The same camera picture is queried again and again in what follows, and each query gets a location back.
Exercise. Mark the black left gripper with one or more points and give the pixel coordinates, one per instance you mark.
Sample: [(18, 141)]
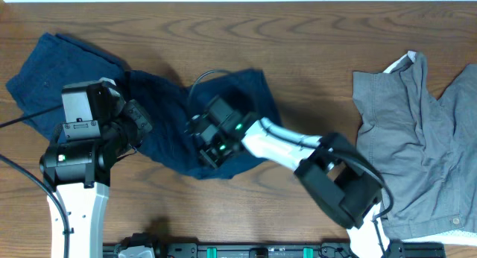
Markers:
[(136, 114)]

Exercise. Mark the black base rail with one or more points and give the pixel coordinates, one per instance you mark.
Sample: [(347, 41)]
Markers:
[(145, 245)]

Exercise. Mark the folded navy blue shorts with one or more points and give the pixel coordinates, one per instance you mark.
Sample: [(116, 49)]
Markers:
[(58, 60)]

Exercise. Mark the grey shorts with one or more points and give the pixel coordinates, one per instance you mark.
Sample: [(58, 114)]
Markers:
[(424, 147)]

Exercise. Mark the navy blue shorts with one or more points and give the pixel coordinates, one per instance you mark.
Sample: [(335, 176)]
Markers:
[(58, 60), (171, 106)]

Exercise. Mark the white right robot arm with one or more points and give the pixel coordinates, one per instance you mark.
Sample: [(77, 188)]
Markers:
[(338, 179)]

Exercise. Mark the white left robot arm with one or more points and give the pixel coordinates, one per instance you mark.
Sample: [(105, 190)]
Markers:
[(76, 169)]

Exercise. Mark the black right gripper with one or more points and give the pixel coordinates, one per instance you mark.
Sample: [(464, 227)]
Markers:
[(206, 150)]

